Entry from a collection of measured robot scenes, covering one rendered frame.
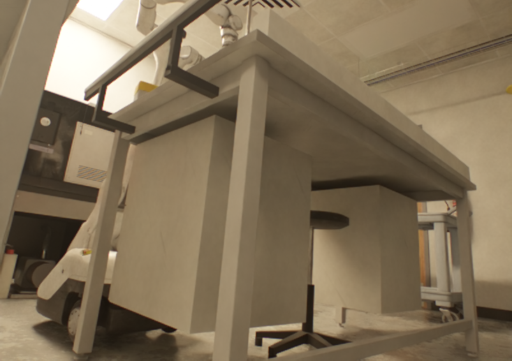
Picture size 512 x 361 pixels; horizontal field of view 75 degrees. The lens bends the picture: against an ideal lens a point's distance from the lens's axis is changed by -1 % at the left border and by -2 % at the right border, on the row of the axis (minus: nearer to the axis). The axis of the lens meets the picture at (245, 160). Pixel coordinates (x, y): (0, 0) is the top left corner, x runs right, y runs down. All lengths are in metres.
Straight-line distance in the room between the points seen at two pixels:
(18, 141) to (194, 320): 0.65
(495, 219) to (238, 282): 3.82
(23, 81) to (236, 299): 0.53
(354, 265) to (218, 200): 1.05
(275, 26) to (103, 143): 2.23
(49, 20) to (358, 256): 1.66
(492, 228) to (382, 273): 2.63
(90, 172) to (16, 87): 2.32
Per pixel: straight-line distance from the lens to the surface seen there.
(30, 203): 2.67
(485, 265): 4.35
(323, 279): 2.00
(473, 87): 4.83
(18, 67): 0.58
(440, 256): 3.17
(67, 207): 2.73
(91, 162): 2.88
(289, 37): 0.94
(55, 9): 0.63
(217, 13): 1.55
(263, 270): 1.15
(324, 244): 2.00
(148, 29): 1.86
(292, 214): 1.26
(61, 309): 1.70
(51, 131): 2.85
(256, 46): 0.83
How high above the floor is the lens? 0.40
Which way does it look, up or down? 16 degrees up
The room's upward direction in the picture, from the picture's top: 5 degrees clockwise
